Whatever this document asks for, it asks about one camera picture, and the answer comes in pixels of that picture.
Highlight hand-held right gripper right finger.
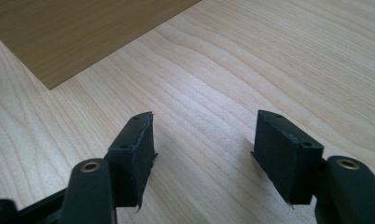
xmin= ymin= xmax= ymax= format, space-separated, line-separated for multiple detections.
xmin=250 ymin=109 xmax=325 ymax=210

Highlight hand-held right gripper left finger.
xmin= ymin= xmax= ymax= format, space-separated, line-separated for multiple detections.
xmin=104 ymin=111 xmax=159 ymax=214

